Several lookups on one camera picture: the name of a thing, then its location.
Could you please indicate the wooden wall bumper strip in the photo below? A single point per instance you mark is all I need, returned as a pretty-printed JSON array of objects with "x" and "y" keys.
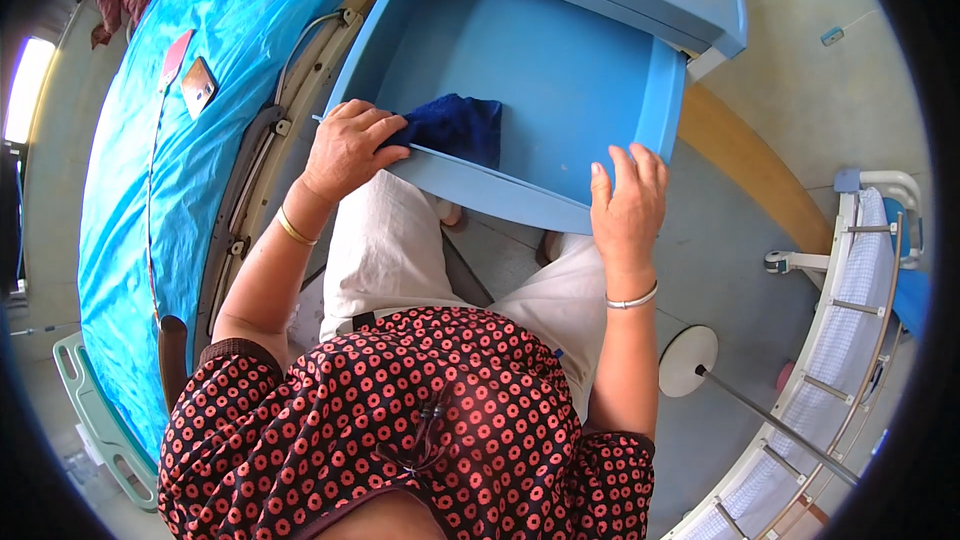
[{"x": 750, "y": 165}]

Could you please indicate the dark blue cloth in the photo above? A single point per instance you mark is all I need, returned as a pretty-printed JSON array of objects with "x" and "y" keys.
[{"x": 457, "y": 127}]

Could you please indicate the person's left hand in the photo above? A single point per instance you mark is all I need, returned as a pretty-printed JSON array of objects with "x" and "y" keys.
[{"x": 341, "y": 154}]

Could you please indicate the person's right hand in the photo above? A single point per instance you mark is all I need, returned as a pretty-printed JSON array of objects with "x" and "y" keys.
[{"x": 630, "y": 225}]

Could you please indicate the light blue drawer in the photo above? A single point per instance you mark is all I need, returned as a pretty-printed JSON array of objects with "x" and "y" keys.
[{"x": 540, "y": 67}]

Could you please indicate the blue wall socket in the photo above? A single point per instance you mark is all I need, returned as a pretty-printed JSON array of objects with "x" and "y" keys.
[{"x": 832, "y": 36}]

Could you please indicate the white hospital bed with rail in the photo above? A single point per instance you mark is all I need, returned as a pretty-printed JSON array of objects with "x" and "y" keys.
[{"x": 855, "y": 300}]

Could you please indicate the pink flat phone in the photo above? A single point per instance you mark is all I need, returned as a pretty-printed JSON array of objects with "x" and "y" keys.
[{"x": 176, "y": 56}]

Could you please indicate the smartphone with brown back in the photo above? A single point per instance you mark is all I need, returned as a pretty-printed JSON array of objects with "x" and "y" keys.
[{"x": 199, "y": 86}]

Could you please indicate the pole stand with white base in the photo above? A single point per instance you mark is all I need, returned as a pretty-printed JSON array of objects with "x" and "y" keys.
[{"x": 686, "y": 360}]

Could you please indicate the beige bed frame with rail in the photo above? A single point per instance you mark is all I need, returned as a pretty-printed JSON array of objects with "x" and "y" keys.
[{"x": 247, "y": 187}]

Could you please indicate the bright window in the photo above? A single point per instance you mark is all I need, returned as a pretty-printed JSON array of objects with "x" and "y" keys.
[{"x": 26, "y": 90}]

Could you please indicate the pale green bed footboard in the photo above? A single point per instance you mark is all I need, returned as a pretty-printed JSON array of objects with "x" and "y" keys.
[{"x": 101, "y": 420}]

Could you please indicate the person's body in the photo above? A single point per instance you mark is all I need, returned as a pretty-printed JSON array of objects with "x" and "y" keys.
[{"x": 420, "y": 427}]

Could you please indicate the person's legs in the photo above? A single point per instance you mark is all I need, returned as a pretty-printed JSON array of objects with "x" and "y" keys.
[{"x": 382, "y": 255}]

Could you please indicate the blue plastic bed cover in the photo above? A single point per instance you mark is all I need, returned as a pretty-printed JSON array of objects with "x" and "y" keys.
[{"x": 195, "y": 187}]

